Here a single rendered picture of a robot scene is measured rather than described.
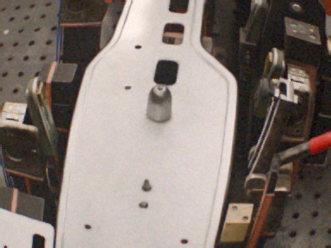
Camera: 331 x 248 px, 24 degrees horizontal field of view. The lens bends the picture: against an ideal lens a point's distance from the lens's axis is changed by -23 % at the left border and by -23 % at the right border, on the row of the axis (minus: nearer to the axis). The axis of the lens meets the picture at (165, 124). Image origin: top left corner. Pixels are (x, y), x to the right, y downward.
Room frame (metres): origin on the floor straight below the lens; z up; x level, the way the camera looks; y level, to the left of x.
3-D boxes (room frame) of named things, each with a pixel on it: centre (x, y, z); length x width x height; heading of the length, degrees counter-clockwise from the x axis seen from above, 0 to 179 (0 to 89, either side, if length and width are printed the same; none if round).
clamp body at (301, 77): (0.89, -0.19, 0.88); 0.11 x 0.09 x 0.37; 85
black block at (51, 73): (0.94, 0.17, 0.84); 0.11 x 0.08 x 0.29; 85
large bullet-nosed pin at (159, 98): (0.86, 0.01, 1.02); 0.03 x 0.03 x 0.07
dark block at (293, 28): (0.95, -0.21, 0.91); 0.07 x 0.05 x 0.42; 85
